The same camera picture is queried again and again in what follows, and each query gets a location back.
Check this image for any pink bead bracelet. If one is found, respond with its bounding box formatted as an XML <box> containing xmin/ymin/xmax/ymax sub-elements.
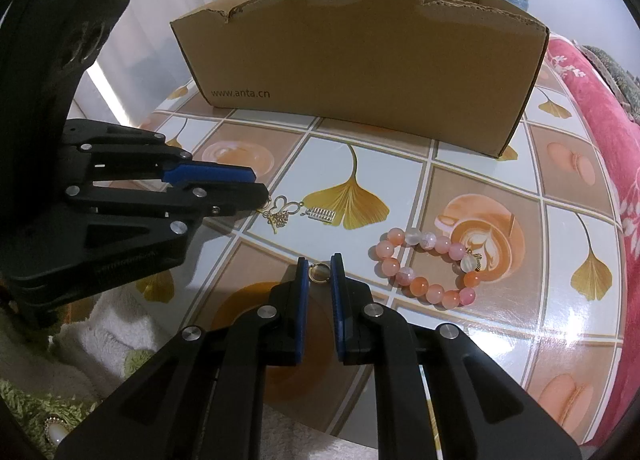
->
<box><xmin>374</xmin><ymin>225</ymin><xmax>484</xmax><ymax>311</ymax></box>

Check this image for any white curtain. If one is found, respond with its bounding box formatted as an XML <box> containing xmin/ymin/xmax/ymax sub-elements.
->
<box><xmin>98</xmin><ymin>0</ymin><xmax>213</xmax><ymax>124</ymax></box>

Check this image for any patterned vinyl tablecloth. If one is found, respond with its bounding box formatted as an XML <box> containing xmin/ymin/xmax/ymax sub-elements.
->
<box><xmin>137</xmin><ymin>66</ymin><xmax>626</xmax><ymax>446</ymax></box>

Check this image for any brown cardboard box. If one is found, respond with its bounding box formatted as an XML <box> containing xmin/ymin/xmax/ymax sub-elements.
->
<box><xmin>171</xmin><ymin>0</ymin><xmax>549</xmax><ymax>157</ymax></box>

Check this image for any pink floral blanket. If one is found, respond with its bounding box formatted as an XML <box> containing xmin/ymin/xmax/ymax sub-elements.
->
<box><xmin>546</xmin><ymin>34</ymin><xmax>639</xmax><ymax>446</ymax></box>

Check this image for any grey blanket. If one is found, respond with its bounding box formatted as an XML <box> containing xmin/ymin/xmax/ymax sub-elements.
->
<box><xmin>580</xmin><ymin>46</ymin><xmax>639</xmax><ymax>117</ymax></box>

